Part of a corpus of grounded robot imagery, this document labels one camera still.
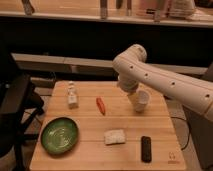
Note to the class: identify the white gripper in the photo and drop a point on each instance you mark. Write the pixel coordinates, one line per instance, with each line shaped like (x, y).
(133, 97)

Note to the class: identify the red orange pepper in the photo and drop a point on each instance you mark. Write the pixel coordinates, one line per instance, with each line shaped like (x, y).
(100, 105)

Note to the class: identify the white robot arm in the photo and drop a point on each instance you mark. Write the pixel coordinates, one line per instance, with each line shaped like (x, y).
(193, 93)

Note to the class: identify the white paper cup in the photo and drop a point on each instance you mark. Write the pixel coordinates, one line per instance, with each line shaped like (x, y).
(142, 101)

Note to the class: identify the white sponge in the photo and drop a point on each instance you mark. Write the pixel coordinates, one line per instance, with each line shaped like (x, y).
(114, 137)

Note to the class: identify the black remote control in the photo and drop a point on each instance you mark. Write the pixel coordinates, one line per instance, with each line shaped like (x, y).
(146, 152)

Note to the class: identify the small clear bottle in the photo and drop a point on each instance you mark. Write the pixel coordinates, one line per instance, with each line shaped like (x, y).
(72, 98)

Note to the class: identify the green round bowl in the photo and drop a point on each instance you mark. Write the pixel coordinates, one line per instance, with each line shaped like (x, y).
(59, 136)

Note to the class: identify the black office chair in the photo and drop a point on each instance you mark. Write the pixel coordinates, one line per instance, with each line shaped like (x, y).
(19, 105)

